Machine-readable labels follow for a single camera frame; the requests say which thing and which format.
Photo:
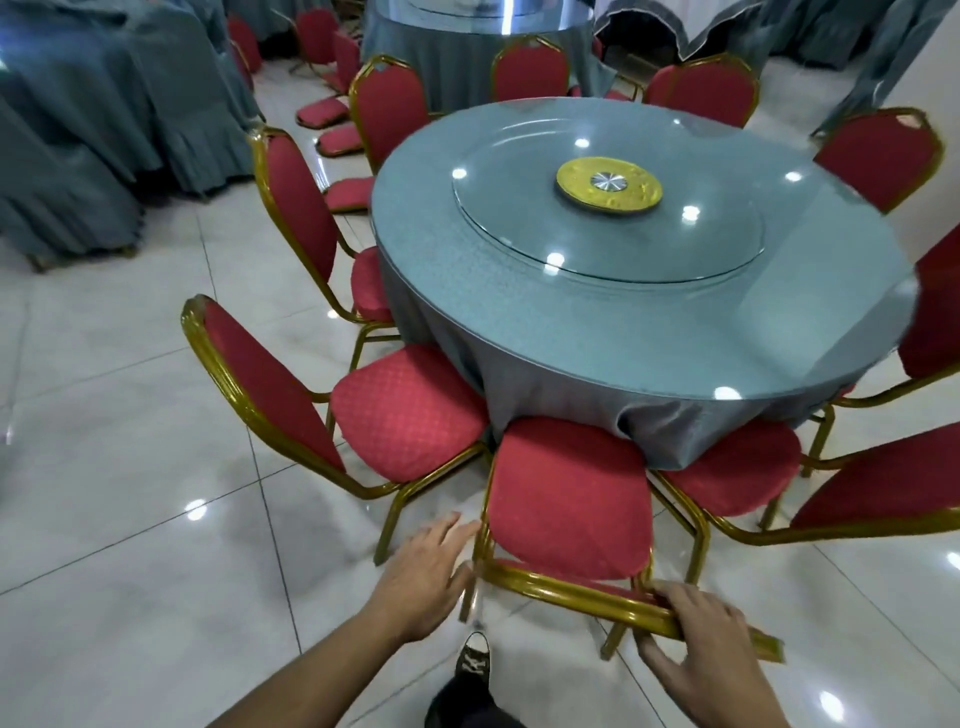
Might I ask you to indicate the person's right hand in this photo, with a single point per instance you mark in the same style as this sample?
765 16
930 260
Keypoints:
712 660

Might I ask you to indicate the person's left hand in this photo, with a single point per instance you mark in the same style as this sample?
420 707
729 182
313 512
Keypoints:
420 585

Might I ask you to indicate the red chair gold frame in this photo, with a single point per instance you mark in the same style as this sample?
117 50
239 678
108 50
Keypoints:
349 195
934 315
701 90
616 95
735 465
244 45
390 105
405 412
322 112
300 202
529 71
570 495
877 157
315 34
339 141

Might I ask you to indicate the person's left forearm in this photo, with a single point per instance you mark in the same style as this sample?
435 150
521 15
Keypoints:
315 675

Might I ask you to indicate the black white canvas sneaker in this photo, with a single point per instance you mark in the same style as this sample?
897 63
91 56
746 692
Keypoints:
474 660

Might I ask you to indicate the black trousers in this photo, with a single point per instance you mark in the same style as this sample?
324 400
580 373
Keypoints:
465 709

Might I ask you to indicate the yellow turntable base disc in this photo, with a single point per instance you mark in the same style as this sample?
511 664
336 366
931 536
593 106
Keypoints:
577 191

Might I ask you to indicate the grey fabric covered chair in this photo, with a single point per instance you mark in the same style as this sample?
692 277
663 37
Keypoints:
67 75
195 112
60 202

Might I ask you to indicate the white clothed table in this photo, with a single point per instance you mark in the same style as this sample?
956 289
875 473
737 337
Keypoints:
675 22

